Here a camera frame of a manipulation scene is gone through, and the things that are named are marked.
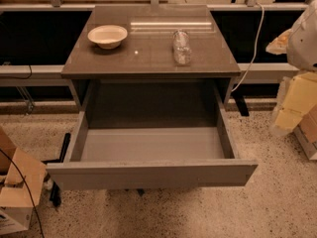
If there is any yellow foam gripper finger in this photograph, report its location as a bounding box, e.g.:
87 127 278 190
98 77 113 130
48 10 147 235
265 29 291 55

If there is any clear plastic water bottle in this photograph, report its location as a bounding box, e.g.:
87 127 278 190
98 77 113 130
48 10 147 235
172 30 191 65

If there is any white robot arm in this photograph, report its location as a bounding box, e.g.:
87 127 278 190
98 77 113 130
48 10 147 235
265 0 317 71

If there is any grey cabinet with glossy top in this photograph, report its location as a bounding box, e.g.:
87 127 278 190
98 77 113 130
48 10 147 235
62 5 240 111

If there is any open grey top drawer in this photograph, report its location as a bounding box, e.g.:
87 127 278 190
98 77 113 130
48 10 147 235
57 82 258 189

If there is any black stand foot right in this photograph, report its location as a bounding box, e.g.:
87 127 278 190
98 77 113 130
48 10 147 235
232 91 249 117

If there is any cardboard box right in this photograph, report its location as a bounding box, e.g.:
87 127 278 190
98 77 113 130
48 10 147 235
294 105 317 161

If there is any cardboard box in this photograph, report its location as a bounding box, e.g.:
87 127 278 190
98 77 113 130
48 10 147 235
0 128 46 235
294 105 317 161

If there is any white paper bowl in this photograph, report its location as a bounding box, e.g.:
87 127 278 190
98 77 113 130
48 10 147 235
88 25 128 50

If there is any black table leg foot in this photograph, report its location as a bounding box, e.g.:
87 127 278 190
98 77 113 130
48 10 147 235
45 133 71 208

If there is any cardboard box left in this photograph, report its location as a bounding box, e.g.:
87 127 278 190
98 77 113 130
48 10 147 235
0 128 46 235

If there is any white cable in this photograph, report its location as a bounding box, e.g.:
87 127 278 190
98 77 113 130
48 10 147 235
231 2 266 93

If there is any black cable left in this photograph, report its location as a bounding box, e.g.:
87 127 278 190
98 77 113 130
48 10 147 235
0 148 46 238

